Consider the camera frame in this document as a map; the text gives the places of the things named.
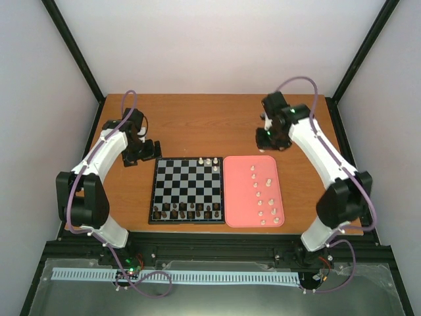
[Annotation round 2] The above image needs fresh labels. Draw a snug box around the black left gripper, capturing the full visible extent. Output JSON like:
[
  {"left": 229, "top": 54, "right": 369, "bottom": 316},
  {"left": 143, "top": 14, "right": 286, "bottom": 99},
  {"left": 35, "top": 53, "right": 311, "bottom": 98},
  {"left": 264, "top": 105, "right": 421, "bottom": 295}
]
[{"left": 122, "top": 139, "right": 162, "bottom": 167}]

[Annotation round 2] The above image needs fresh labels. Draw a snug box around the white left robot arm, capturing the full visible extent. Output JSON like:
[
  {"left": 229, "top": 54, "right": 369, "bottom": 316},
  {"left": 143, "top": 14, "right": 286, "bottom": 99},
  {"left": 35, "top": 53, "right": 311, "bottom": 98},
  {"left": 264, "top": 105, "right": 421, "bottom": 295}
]
[{"left": 56, "top": 109, "right": 162, "bottom": 265}]

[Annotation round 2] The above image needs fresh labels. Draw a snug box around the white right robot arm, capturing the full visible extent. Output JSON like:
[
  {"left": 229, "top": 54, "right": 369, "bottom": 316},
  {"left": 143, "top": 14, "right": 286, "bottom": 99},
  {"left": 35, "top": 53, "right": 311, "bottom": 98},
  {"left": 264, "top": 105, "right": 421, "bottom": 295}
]
[{"left": 256, "top": 92, "right": 372, "bottom": 267}]

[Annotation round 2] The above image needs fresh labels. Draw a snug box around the black and white chessboard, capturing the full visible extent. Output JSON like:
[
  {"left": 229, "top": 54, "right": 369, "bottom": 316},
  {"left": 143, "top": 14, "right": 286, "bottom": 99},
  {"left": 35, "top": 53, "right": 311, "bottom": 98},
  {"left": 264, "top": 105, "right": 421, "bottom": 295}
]
[{"left": 148, "top": 157, "right": 225, "bottom": 224}]

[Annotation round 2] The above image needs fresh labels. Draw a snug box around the pink plastic tray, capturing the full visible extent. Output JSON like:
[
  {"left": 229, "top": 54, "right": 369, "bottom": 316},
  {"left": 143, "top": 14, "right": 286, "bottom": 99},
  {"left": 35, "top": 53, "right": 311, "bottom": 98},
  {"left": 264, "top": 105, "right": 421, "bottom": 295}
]
[{"left": 223, "top": 155, "right": 285, "bottom": 228}]

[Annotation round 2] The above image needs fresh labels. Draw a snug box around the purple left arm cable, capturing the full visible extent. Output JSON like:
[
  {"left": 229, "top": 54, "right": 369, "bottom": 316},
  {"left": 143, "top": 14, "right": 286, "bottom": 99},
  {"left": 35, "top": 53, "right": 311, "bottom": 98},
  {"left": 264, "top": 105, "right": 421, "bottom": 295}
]
[{"left": 64, "top": 90, "right": 174, "bottom": 298}]

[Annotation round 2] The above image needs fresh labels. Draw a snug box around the black aluminium frame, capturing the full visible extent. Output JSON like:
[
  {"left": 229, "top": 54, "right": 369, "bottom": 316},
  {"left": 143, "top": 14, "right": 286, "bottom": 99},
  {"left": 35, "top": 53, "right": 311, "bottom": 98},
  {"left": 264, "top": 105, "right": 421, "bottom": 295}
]
[{"left": 20, "top": 1, "right": 414, "bottom": 315}]

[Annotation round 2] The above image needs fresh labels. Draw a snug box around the light blue cable duct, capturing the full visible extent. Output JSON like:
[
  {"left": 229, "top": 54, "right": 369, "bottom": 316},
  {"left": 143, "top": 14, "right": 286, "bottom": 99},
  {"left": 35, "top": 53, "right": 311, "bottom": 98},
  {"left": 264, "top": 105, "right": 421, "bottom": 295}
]
[{"left": 51, "top": 267, "right": 300, "bottom": 287}]

